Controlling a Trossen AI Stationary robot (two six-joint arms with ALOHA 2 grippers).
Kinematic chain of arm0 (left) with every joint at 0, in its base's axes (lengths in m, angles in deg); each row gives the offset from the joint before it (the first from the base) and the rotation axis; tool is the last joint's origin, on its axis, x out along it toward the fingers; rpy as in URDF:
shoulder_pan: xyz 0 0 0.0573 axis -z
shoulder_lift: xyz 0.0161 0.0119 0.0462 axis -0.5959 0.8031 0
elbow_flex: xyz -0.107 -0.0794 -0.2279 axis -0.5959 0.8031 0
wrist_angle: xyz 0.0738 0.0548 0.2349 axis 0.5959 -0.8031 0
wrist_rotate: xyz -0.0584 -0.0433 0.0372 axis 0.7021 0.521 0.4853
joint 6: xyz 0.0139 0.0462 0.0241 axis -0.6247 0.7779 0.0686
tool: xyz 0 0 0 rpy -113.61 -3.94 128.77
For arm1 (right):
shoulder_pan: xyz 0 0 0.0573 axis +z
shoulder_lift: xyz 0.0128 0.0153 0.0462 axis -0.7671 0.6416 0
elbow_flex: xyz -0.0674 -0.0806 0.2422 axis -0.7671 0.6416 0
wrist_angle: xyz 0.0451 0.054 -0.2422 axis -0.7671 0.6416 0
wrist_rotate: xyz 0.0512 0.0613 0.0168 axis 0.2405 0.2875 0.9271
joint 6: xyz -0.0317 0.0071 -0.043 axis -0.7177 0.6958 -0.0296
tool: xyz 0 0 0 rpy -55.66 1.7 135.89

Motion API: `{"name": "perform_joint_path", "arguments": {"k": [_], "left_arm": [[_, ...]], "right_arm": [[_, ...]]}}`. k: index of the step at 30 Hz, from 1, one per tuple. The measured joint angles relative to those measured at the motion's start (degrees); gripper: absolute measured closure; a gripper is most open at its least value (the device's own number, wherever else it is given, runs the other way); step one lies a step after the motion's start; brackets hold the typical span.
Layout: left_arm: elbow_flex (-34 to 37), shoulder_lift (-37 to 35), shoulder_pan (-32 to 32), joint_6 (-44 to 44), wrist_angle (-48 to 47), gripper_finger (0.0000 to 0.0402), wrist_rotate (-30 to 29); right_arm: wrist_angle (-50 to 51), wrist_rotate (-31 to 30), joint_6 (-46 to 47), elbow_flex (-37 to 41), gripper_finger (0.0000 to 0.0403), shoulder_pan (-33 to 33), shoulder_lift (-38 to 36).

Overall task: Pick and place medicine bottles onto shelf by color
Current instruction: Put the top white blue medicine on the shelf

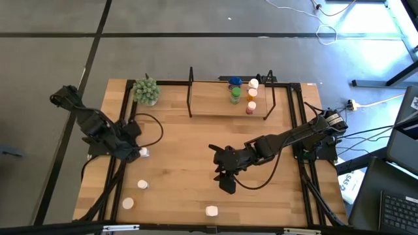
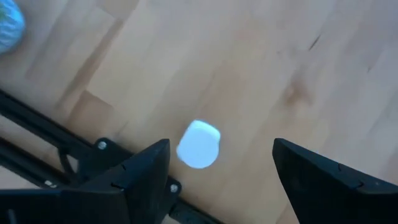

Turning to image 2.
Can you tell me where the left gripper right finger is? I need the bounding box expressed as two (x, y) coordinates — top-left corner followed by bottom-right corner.
(272, 138), (398, 224)

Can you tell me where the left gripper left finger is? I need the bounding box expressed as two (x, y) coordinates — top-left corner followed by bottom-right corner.
(0, 138), (171, 224)

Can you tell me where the large white bottle striped label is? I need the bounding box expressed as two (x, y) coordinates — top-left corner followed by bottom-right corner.
(176, 119), (221, 170)

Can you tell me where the green potted plant white pot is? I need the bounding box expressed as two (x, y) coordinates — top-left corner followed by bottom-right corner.
(0, 0), (26, 55)

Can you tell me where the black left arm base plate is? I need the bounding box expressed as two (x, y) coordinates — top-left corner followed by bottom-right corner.
(58, 137), (183, 215)

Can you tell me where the black aluminium table frame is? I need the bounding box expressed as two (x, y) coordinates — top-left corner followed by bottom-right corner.
(0, 90), (224, 224)

